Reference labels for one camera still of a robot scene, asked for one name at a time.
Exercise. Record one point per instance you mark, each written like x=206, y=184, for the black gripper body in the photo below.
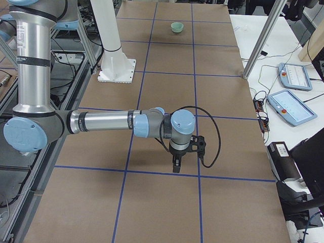
x=177, y=154

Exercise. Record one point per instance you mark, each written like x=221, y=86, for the far teach pendant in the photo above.
x=293, y=76

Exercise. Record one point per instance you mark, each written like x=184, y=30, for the orange black adapter board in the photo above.
x=258, y=105

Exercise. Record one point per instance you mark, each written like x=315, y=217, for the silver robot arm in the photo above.
x=35, y=123

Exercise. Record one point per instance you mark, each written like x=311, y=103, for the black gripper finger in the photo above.
x=179, y=163
x=175, y=165

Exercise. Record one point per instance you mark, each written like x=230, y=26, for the aluminium frame post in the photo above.
x=264, y=35

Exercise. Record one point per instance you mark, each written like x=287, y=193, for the teach pendant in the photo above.
x=294, y=111
x=293, y=76

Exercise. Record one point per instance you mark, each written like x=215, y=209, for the small black square pad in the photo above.
x=264, y=53

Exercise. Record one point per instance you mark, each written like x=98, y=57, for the brown paper table cover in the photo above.
x=110, y=186

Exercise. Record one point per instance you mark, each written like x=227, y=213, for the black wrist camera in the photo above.
x=198, y=145

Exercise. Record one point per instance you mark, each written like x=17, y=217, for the near teach pendant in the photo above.
x=294, y=111

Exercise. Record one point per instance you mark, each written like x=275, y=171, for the green ceramic bowl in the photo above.
x=177, y=27

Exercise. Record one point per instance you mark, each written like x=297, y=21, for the black label printer box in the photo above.
x=282, y=163

